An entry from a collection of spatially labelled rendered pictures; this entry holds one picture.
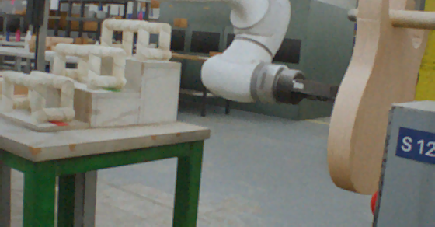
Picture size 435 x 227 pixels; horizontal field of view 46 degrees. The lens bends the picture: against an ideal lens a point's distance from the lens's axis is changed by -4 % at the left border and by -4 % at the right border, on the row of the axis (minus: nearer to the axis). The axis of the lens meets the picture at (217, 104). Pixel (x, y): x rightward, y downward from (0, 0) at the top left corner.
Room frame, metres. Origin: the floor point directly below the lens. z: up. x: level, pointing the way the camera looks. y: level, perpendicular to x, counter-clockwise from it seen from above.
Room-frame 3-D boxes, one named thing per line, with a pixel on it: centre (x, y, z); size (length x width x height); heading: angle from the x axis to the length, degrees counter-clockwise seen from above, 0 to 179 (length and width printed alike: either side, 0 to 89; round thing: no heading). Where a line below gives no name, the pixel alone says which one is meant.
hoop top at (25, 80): (1.31, 0.49, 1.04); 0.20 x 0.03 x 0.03; 49
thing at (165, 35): (1.56, 0.17, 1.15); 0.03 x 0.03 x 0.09
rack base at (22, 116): (1.34, 0.46, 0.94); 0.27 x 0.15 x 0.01; 50
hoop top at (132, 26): (1.55, 0.29, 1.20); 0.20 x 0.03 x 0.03; 49
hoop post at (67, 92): (1.31, 0.38, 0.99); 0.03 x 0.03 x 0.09
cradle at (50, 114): (1.28, 0.40, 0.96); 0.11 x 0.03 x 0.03; 140
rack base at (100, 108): (1.46, 0.36, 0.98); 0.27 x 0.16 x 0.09; 50
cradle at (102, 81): (1.40, 0.29, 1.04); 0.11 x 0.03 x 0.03; 140
